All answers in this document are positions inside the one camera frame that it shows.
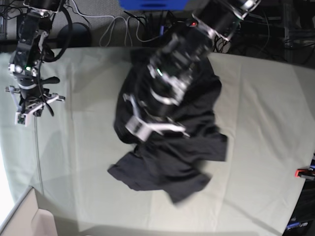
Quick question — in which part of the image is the black round base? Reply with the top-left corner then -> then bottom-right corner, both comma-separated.
57,23 -> 92,48

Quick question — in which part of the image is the light green table cloth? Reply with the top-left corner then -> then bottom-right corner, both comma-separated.
0,48 -> 315,236

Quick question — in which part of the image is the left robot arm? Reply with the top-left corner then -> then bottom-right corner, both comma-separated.
123,0 -> 260,142

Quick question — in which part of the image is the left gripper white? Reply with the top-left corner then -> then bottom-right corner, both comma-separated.
123,93 -> 189,142

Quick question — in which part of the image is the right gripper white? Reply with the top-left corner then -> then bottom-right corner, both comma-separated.
5,86 -> 65,127

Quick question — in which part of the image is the blue plastic box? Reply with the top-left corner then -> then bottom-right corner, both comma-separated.
119,0 -> 188,11

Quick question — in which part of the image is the beige side table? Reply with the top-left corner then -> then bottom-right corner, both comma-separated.
0,186 -> 58,236

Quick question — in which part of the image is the white cable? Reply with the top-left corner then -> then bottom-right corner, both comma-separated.
70,0 -> 148,47

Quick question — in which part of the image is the black t-shirt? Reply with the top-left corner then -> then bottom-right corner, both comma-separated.
108,49 -> 228,204

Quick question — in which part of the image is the red black clamp right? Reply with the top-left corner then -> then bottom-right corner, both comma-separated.
295,168 -> 315,181

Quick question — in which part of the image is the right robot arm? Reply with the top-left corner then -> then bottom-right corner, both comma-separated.
5,0 -> 73,126

